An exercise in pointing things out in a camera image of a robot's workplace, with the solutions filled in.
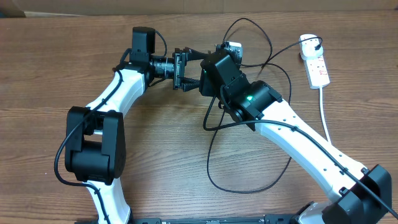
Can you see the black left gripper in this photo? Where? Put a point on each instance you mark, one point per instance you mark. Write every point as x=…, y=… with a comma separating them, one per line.
x=188, y=83

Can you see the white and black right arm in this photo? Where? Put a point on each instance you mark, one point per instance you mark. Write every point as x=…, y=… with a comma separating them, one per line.
x=355, y=193

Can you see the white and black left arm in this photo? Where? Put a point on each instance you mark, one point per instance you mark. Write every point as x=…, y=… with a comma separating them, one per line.
x=93, y=153

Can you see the white charger plug adapter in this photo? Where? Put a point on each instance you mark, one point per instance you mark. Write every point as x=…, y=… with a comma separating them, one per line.
x=310, y=46

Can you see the white power strip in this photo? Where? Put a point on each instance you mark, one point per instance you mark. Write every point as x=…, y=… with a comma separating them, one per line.
x=317, y=73

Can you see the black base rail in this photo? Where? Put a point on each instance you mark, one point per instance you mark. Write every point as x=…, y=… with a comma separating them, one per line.
x=266, y=219

